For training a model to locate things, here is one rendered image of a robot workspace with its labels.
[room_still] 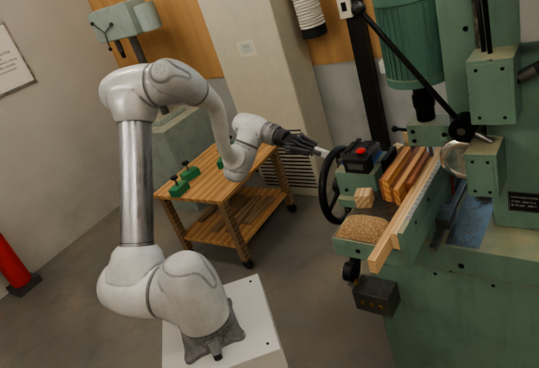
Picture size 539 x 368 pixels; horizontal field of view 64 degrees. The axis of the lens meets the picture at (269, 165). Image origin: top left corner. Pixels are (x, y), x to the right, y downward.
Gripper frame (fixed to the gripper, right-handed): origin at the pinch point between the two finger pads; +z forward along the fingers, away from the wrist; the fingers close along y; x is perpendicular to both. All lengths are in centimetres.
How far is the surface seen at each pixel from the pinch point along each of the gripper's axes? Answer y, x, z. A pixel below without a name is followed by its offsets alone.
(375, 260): -55, -21, 42
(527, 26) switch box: -27, -69, 53
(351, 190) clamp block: -23.3, -9.0, 22.1
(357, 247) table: -46, -12, 34
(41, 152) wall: 2, 100, -239
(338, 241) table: -46, -11, 29
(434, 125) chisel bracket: -13, -34, 39
